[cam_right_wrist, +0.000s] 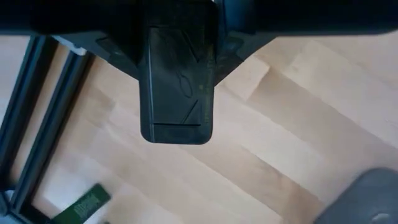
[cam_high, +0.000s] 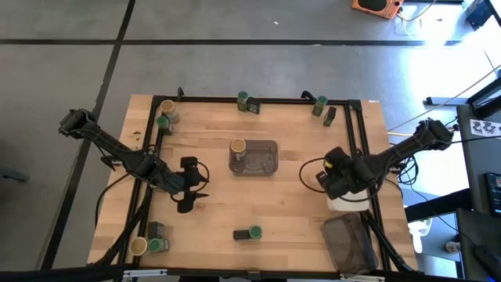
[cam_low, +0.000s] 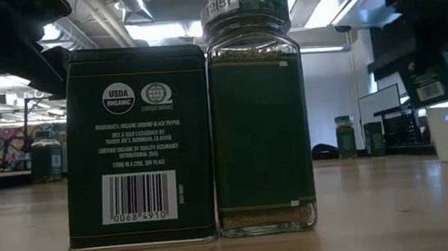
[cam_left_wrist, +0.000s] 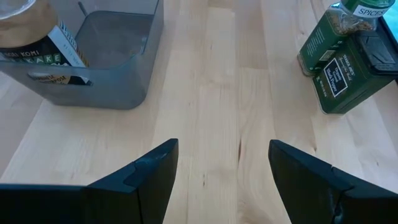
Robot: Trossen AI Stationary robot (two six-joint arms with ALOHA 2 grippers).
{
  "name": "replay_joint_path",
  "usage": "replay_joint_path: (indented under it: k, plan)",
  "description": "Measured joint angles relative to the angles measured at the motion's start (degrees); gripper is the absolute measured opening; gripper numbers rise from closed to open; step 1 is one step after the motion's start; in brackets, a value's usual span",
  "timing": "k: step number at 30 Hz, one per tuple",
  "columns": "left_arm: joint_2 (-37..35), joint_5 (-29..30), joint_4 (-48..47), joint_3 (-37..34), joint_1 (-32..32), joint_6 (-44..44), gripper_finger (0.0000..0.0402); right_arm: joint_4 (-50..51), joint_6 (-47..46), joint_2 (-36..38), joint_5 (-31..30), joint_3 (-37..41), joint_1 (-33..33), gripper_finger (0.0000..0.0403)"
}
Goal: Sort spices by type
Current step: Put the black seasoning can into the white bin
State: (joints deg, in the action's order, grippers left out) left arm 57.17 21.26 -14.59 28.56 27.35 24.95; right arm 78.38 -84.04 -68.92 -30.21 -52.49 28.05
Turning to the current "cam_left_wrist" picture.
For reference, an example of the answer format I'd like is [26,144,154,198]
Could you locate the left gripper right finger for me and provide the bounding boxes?
[267,139,398,224]

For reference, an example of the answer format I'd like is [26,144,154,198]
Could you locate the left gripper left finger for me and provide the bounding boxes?
[0,138,180,224]

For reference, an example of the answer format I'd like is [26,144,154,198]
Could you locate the green spice tin black lid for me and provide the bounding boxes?
[312,18,398,115]

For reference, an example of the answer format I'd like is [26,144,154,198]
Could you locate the green-lidded glass spice jar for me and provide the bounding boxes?
[297,0,396,78]

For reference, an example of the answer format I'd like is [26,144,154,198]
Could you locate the gold-lidded glass seasoning jar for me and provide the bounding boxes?
[0,0,93,87]

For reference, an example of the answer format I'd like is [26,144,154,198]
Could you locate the grey translucent plastic bin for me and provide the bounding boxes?
[0,0,165,110]

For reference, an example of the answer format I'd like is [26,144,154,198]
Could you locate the black aluminium table frame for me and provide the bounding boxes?
[377,15,398,47]

